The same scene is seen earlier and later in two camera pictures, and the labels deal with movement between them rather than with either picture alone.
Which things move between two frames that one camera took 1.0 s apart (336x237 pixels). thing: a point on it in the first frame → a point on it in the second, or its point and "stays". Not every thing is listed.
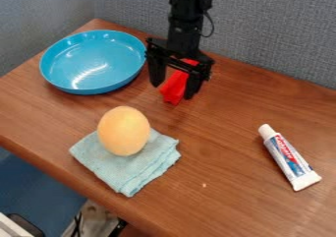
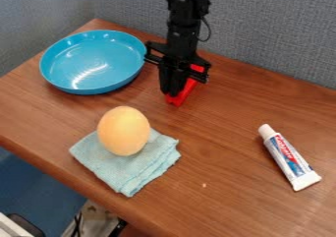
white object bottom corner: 16,226 stays
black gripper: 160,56 → 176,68
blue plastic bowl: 92,61 stays
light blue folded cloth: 128,173 stays
